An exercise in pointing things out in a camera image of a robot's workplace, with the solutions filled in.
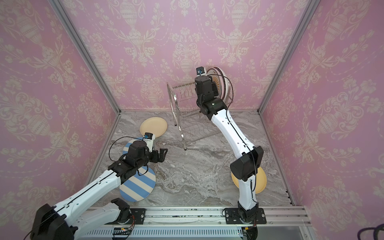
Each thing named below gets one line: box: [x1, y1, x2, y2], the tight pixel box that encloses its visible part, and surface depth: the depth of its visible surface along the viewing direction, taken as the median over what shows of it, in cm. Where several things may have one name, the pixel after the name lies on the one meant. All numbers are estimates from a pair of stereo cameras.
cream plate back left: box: [139, 116, 168, 138], surface depth 114 cm
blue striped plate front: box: [119, 166, 157, 203], surface depth 84 cm
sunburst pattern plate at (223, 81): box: [219, 68, 226, 101], surface depth 77 cm
